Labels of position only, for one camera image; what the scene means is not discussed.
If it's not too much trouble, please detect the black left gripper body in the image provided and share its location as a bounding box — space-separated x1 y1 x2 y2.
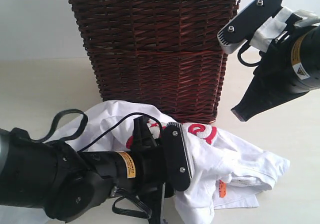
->
137 146 175 224

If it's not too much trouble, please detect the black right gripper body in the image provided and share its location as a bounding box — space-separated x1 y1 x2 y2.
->
247 37 310 104

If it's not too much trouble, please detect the white t-shirt with red lettering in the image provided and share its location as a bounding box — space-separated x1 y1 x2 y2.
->
46 99 291 222

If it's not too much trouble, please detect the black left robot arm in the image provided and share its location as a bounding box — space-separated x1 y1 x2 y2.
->
0 129 175 224

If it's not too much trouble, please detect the dark brown wicker basket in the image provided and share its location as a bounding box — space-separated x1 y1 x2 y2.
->
69 0 239 124

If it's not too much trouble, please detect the black right camera cable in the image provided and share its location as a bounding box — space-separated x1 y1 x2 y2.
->
237 45 263 68

